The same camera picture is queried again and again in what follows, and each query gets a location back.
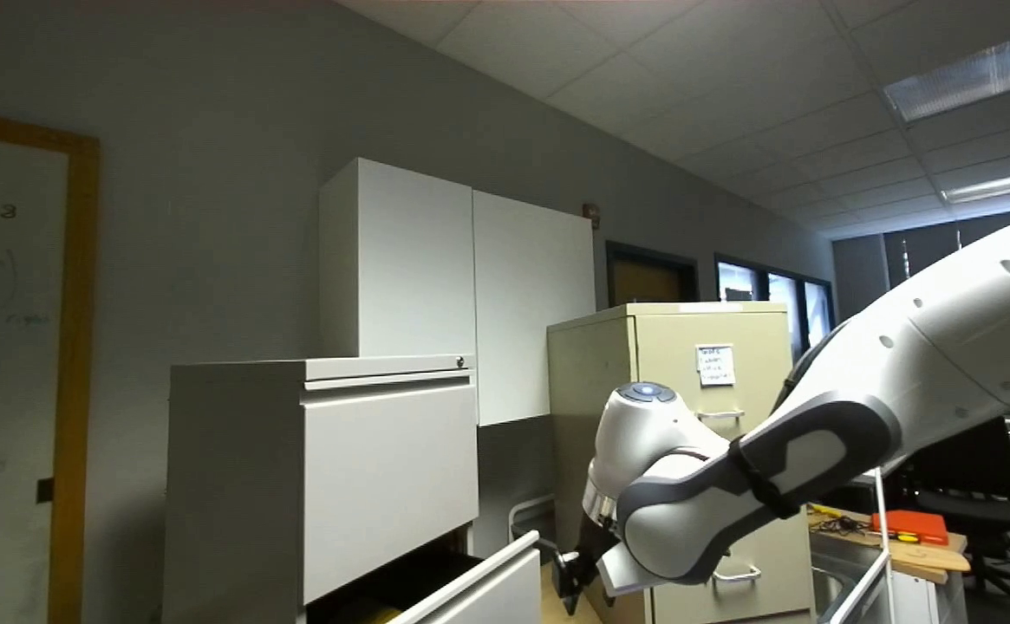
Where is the beige file cabinet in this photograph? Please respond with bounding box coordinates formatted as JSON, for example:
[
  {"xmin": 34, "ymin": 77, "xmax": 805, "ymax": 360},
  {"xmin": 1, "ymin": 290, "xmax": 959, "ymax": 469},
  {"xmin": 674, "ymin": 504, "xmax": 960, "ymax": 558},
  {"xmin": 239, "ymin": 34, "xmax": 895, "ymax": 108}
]
[{"xmin": 546, "ymin": 302, "xmax": 818, "ymax": 624}]

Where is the white file cabinet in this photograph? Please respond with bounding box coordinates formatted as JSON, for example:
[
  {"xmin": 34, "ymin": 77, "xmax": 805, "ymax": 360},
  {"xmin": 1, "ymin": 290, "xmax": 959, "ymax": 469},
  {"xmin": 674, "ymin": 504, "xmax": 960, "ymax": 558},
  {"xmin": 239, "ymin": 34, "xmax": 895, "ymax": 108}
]
[{"xmin": 161, "ymin": 354, "xmax": 545, "ymax": 624}]

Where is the white drawer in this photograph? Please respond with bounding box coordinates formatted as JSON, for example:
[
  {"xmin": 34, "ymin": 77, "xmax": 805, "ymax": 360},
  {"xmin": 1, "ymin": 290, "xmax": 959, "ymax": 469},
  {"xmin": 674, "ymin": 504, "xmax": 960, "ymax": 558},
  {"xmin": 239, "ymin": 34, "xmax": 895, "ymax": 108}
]
[
  {"xmin": 307, "ymin": 530, "xmax": 545, "ymax": 624},
  {"xmin": 300, "ymin": 374, "xmax": 480, "ymax": 605}
]

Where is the white upper drawer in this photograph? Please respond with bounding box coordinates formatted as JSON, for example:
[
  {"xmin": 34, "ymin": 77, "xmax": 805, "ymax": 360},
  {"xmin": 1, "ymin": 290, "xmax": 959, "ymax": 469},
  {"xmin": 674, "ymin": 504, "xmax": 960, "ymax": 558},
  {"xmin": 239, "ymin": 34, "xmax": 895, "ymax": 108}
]
[{"xmin": 300, "ymin": 374, "xmax": 480, "ymax": 605}]

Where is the white paper note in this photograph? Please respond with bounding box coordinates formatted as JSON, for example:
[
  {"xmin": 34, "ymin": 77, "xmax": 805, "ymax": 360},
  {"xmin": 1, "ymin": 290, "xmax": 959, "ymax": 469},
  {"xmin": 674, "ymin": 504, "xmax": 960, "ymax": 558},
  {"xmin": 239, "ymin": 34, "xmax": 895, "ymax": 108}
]
[{"xmin": 696, "ymin": 344, "xmax": 737, "ymax": 387}]

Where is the white lower drawer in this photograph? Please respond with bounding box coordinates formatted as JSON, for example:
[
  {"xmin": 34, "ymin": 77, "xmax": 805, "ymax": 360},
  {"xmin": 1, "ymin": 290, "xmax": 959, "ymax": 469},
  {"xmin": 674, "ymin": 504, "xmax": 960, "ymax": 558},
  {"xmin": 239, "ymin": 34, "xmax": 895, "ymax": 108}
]
[{"xmin": 307, "ymin": 530, "xmax": 545, "ymax": 624}]

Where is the black office chair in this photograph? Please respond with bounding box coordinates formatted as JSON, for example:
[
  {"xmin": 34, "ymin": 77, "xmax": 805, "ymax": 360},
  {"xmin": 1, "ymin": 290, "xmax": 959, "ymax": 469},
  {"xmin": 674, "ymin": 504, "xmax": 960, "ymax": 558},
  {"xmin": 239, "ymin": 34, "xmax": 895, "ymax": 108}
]
[{"xmin": 910, "ymin": 416, "xmax": 1010, "ymax": 601}]

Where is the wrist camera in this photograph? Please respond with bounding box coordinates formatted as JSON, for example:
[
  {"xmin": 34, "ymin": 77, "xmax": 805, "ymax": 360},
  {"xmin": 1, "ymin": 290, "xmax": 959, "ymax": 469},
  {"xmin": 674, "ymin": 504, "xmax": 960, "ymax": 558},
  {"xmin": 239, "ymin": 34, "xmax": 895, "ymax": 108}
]
[{"xmin": 596, "ymin": 543, "xmax": 646, "ymax": 599}]

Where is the wooden table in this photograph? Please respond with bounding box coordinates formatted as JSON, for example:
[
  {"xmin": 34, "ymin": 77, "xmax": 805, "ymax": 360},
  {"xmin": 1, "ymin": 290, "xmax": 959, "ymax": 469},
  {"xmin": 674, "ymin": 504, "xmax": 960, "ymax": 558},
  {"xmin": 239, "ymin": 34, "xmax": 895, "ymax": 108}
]
[{"xmin": 806, "ymin": 504, "xmax": 971, "ymax": 624}]

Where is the orange case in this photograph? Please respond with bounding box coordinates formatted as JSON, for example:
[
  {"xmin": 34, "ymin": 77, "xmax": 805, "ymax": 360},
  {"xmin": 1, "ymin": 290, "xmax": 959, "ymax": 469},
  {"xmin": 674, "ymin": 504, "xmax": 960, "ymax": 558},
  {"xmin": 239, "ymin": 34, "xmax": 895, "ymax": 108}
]
[{"xmin": 870, "ymin": 510, "xmax": 950, "ymax": 546}]

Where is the whiteboard with wooden frame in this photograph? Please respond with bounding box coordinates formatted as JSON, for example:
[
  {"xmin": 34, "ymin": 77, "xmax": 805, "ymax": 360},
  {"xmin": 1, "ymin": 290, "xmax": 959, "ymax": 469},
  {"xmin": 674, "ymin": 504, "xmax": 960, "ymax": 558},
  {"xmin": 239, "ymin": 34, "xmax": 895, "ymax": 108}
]
[{"xmin": 0, "ymin": 108, "xmax": 101, "ymax": 624}]

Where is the white stand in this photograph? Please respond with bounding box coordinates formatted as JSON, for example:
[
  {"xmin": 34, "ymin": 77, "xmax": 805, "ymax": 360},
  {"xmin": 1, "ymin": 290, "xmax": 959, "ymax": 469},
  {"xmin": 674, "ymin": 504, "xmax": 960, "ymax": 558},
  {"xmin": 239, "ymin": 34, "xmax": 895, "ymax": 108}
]
[{"xmin": 820, "ymin": 468, "xmax": 897, "ymax": 624}]

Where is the white wall cabinet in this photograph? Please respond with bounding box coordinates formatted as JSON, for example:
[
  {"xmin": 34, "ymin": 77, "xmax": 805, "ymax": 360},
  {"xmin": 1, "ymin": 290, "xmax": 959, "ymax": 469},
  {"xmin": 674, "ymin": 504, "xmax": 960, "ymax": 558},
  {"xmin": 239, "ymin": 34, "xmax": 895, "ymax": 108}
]
[{"xmin": 318, "ymin": 157, "xmax": 597, "ymax": 426}]

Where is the ceiling light panel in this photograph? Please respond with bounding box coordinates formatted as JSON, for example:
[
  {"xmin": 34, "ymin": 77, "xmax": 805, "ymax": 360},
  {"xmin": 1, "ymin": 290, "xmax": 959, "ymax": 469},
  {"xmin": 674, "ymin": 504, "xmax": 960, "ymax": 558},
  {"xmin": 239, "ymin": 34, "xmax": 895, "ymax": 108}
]
[
  {"xmin": 883, "ymin": 23, "xmax": 1010, "ymax": 123},
  {"xmin": 942, "ymin": 166, "xmax": 1010, "ymax": 205}
]

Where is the row of windows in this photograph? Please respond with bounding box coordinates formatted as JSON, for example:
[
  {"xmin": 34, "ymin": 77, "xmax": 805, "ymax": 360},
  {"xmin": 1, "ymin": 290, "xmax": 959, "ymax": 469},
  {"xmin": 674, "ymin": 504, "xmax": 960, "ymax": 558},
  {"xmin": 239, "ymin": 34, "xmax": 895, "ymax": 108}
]
[{"xmin": 714, "ymin": 252, "xmax": 836, "ymax": 351}]

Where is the dark door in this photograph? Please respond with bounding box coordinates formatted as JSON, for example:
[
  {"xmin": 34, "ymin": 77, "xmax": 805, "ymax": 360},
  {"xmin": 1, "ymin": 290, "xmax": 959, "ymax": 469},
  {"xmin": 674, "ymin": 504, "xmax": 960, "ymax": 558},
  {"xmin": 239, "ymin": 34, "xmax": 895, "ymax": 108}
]
[{"xmin": 605, "ymin": 240, "xmax": 700, "ymax": 308}]

